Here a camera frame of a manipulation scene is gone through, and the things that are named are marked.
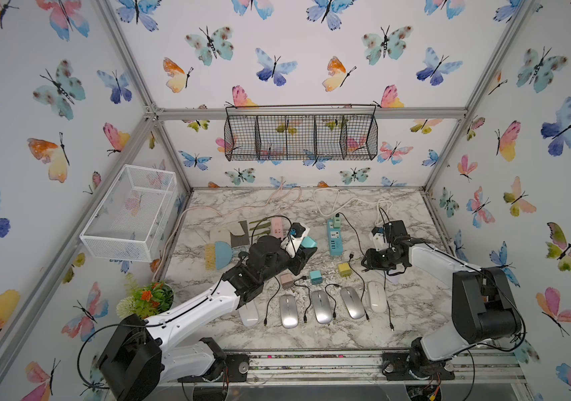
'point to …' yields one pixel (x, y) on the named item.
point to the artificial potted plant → (145, 301)
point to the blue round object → (217, 256)
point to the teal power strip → (335, 236)
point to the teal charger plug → (315, 276)
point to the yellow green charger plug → (345, 270)
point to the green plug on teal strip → (337, 221)
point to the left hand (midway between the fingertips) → (312, 243)
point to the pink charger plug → (287, 281)
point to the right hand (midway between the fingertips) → (369, 260)
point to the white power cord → (349, 201)
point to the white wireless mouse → (249, 314)
